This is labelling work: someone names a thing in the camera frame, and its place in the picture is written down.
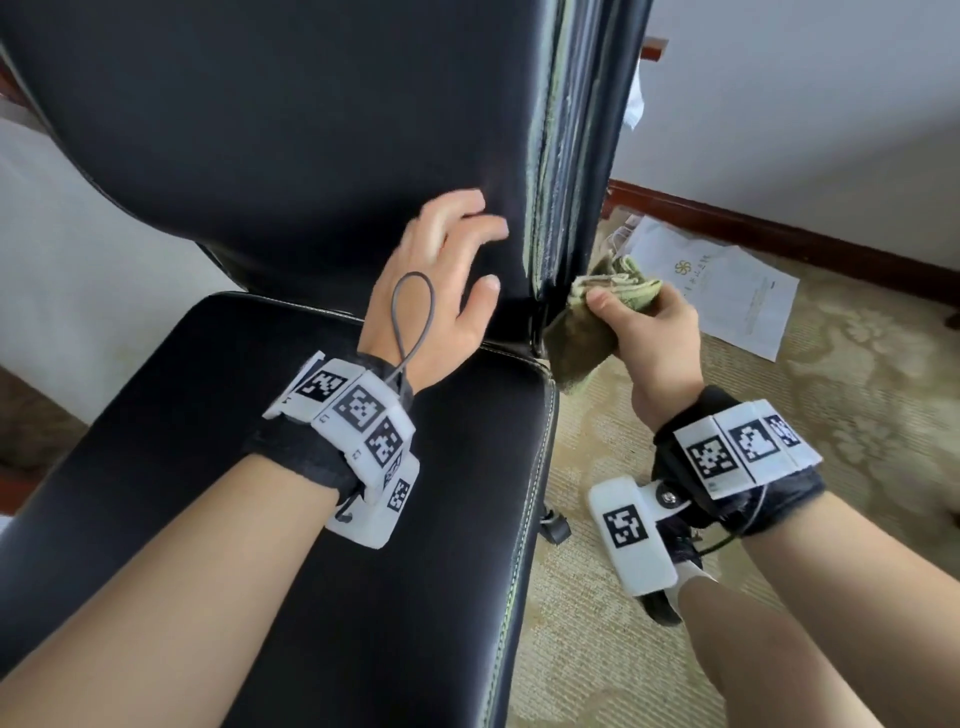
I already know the person's left hand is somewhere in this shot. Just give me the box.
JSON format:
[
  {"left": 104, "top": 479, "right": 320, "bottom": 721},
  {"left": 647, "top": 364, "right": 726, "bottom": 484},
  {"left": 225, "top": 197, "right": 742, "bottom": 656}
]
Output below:
[{"left": 357, "top": 187, "right": 512, "bottom": 395}]

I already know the person's right hand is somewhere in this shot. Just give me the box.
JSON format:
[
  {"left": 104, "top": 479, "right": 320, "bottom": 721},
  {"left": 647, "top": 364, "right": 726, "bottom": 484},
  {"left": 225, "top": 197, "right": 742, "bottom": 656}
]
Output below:
[{"left": 585, "top": 277, "right": 707, "bottom": 437}]

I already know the green cleaning cloth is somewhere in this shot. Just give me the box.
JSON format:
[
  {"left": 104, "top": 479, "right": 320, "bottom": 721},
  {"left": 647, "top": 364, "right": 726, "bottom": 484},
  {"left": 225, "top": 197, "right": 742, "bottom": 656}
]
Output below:
[{"left": 543, "top": 255, "right": 665, "bottom": 392}]

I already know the black leather chair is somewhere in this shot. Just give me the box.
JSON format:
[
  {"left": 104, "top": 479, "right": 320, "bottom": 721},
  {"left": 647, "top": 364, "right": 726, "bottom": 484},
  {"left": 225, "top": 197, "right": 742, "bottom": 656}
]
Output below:
[{"left": 0, "top": 0, "right": 656, "bottom": 728}]

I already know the person's right forearm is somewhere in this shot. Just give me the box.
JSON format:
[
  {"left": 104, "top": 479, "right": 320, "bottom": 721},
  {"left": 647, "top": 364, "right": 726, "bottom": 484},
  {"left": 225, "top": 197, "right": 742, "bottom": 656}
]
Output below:
[{"left": 742, "top": 492, "right": 960, "bottom": 728}]

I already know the person's left forearm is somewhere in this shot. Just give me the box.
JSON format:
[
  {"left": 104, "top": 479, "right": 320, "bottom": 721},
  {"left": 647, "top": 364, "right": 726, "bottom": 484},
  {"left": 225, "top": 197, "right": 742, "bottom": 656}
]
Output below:
[{"left": 0, "top": 454, "right": 344, "bottom": 728}]

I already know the person's right leg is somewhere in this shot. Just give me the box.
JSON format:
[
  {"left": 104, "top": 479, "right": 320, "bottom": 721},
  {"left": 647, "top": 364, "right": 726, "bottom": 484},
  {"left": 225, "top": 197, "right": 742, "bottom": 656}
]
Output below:
[{"left": 667, "top": 562, "right": 887, "bottom": 728}]

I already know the white paper sheet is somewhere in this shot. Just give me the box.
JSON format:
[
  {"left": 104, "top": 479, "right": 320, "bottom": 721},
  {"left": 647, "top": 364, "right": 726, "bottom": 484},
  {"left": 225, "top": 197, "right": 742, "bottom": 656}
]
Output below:
[{"left": 619, "top": 217, "right": 801, "bottom": 362}]

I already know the white marker left wristband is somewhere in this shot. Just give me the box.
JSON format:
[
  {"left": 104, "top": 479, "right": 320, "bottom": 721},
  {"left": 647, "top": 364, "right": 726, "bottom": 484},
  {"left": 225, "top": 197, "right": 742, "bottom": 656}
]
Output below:
[{"left": 247, "top": 349, "right": 417, "bottom": 497}]

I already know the white marker wristband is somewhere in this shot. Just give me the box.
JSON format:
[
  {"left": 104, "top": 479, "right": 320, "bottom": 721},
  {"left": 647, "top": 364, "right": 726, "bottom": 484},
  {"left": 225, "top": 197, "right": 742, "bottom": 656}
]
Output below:
[
  {"left": 247, "top": 349, "right": 417, "bottom": 497},
  {"left": 652, "top": 385, "right": 827, "bottom": 539}
]

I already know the white marker right wristband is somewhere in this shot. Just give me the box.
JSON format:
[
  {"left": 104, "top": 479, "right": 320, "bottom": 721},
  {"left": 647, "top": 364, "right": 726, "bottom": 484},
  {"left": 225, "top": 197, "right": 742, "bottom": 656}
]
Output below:
[{"left": 652, "top": 385, "right": 827, "bottom": 539}]

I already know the black shoe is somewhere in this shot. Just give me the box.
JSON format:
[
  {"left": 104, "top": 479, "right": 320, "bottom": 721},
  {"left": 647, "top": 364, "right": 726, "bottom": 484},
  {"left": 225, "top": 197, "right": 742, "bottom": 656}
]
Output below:
[{"left": 637, "top": 585, "right": 692, "bottom": 627}]

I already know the thin black cable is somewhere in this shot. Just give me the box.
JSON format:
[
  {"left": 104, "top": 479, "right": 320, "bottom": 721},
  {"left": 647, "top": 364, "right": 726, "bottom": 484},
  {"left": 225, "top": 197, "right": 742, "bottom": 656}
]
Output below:
[{"left": 387, "top": 271, "right": 438, "bottom": 377}]

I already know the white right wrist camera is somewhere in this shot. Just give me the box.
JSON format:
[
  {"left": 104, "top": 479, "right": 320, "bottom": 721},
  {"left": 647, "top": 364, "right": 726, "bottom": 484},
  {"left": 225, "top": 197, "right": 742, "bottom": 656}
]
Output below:
[{"left": 586, "top": 474, "right": 692, "bottom": 599}]

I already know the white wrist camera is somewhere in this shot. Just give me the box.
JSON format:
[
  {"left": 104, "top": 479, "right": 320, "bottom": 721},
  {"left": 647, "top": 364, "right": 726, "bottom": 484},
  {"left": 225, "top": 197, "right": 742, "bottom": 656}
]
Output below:
[
  {"left": 586, "top": 474, "right": 692, "bottom": 599},
  {"left": 322, "top": 453, "right": 422, "bottom": 549}
]

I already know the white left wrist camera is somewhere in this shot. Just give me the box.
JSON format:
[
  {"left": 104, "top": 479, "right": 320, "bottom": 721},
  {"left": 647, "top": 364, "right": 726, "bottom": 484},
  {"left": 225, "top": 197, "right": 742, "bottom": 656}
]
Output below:
[{"left": 322, "top": 453, "right": 422, "bottom": 549}]

